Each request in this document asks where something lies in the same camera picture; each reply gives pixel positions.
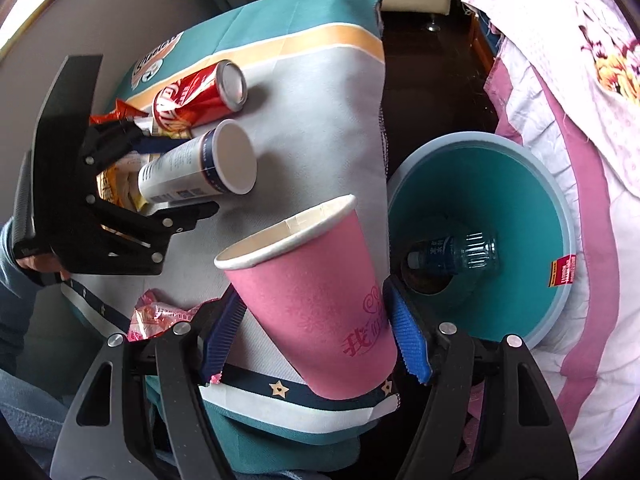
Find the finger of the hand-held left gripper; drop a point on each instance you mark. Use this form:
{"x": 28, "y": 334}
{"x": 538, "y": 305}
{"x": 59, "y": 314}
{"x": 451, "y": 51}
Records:
{"x": 112, "y": 142}
{"x": 145, "y": 235}

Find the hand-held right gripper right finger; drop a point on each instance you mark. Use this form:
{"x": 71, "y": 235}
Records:
{"x": 405, "y": 330}

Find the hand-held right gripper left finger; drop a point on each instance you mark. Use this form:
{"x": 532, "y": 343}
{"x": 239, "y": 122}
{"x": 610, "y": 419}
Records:
{"x": 222, "y": 335}

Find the yellow snack bag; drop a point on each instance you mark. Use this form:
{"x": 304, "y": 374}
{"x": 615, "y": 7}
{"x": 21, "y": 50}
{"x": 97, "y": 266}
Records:
{"x": 117, "y": 180}

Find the white cylindrical canister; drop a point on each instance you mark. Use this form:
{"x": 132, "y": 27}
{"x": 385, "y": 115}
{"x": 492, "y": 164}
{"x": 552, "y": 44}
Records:
{"x": 190, "y": 165}

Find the pink paper cup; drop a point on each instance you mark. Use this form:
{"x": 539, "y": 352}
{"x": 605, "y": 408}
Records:
{"x": 310, "y": 300}

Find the red soda can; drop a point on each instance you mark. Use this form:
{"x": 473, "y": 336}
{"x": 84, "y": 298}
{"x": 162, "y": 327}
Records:
{"x": 200, "y": 92}

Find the teal plastic bin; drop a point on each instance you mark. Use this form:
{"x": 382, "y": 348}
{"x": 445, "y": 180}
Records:
{"x": 500, "y": 195}

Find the person's left hand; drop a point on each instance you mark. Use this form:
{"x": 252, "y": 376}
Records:
{"x": 40, "y": 267}

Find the orange snack bag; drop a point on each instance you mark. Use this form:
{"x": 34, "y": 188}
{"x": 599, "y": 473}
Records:
{"x": 120, "y": 112}

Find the pink candy wrapper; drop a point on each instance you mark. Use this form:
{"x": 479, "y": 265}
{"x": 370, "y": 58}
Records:
{"x": 150, "y": 317}

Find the clear plastic bottle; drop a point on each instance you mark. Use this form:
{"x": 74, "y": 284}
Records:
{"x": 460, "y": 255}

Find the pink white quilt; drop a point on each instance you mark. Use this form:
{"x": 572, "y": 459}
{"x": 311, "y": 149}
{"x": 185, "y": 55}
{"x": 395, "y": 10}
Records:
{"x": 590, "y": 310}

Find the teal grey printed tablecloth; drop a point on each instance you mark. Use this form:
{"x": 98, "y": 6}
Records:
{"x": 310, "y": 110}

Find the person's grey trouser leg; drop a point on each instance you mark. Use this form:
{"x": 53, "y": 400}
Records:
{"x": 30, "y": 410}

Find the floral pink bed sheet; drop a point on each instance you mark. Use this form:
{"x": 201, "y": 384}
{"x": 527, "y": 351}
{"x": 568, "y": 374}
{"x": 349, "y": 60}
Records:
{"x": 550, "y": 10}

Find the wooden bed frame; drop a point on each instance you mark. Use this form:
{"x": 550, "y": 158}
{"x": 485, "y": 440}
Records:
{"x": 482, "y": 52}

